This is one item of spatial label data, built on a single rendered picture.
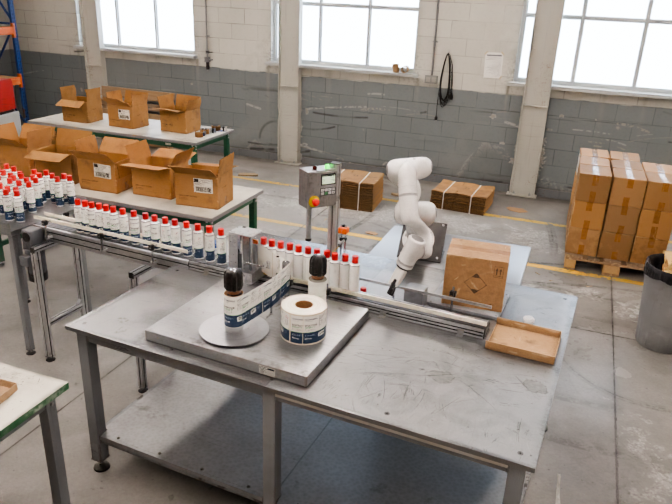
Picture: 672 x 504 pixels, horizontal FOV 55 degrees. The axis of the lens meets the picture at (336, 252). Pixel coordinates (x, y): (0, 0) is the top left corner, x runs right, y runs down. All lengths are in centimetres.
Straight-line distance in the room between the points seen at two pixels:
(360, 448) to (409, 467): 26
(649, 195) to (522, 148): 254
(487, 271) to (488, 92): 528
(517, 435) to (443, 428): 27
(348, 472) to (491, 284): 113
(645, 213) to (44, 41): 889
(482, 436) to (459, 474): 80
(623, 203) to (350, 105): 403
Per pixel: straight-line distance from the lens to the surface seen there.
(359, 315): 308
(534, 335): 321
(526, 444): 250
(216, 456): 329
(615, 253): 631
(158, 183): 508
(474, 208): 749
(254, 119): 942
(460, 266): 325
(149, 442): 342
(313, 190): 320
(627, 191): 615
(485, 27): 830
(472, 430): 251
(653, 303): 505
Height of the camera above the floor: 231
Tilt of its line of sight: 22 degrees down
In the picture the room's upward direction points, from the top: 2 degrees clockwise
